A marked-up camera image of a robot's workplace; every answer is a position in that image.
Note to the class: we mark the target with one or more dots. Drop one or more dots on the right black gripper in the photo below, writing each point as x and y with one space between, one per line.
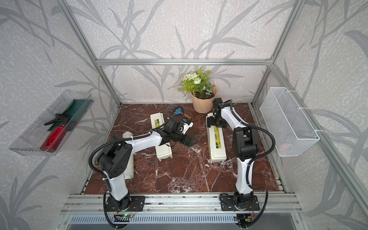
210 122

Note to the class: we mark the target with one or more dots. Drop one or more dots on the potted green plant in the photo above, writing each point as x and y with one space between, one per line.
197 84

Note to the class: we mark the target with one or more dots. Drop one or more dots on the red spray bottle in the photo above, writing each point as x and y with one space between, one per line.
54 139

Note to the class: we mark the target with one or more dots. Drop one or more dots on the clear plastic wall tray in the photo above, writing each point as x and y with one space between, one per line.
46 135

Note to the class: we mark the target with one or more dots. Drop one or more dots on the blue garden hand rake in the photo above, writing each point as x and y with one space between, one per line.
180 111

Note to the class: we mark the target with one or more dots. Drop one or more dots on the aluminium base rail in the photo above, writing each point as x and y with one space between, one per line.
278 202

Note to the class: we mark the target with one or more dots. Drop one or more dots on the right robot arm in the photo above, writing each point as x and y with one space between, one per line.
245 147

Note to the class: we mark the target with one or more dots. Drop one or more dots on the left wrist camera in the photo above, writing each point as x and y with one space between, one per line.
186 127

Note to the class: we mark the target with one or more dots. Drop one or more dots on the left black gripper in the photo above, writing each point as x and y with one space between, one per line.
190 138

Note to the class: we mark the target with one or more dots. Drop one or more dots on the left plastic wrap roll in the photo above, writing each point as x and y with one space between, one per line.
129 171

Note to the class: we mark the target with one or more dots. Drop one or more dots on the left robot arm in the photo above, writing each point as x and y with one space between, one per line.
110 160

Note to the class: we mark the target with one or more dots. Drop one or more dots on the white wire mesh basket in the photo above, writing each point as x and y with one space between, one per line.
287 122

